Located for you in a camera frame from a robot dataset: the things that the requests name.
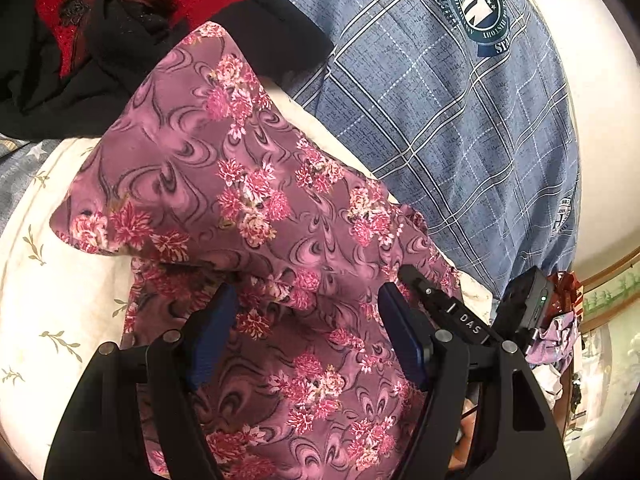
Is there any black and red garment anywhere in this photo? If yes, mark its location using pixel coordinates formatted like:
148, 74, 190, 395
0, 0, 335, 142

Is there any wooden framed panel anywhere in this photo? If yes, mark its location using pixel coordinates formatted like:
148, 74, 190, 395
560, 252, 640, 461

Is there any grey star print cloth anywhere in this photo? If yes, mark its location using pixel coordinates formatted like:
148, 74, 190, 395
0, 132, 96, 226

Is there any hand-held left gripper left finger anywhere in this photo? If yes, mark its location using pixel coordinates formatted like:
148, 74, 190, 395
44, 282, 241, 480

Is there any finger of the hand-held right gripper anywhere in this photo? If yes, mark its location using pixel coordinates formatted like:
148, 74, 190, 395
398, 264, 502, 347

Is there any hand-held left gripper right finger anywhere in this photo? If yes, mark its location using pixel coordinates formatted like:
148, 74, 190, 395
377, 283, 572, 480

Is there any cream leaf print sheet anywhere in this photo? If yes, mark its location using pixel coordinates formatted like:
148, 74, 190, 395
0, 85, 493, 461

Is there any red shiny wrapping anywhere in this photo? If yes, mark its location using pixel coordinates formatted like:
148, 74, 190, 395
547, 270, 587, 322

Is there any blue plaid blanket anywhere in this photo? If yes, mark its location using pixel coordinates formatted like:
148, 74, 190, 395
235, 0, 583, 306

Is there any pink floral garment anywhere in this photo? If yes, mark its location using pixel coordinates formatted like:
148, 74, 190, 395
49, 21, 463, 480

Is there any light purple cloth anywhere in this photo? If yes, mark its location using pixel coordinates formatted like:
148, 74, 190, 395
527, 310, 585, 367

